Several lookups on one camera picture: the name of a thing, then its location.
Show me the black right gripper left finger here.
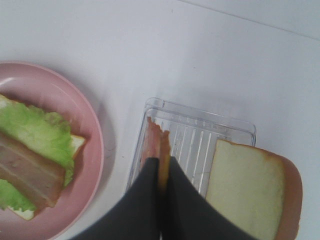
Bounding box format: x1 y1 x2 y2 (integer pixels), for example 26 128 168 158
73 157 160 240

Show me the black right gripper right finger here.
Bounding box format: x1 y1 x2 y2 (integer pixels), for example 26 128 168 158
161 157 254 240

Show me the bacon strip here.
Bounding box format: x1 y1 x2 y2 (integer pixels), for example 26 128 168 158
0 133 66 209
140 116 171 194

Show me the bread slice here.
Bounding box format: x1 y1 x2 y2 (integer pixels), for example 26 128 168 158
0 93 87 221
205 139 303 240

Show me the green lettuce leaf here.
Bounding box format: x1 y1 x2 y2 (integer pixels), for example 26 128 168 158
0 101 76 213

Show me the clear right plastic container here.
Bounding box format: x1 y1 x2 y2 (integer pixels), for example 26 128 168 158
126 97 256 197

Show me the upright bread slice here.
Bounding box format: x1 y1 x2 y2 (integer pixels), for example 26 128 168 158
205 139 303 240

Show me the pink round plate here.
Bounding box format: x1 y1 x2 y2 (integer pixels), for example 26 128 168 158
0 62 104 240

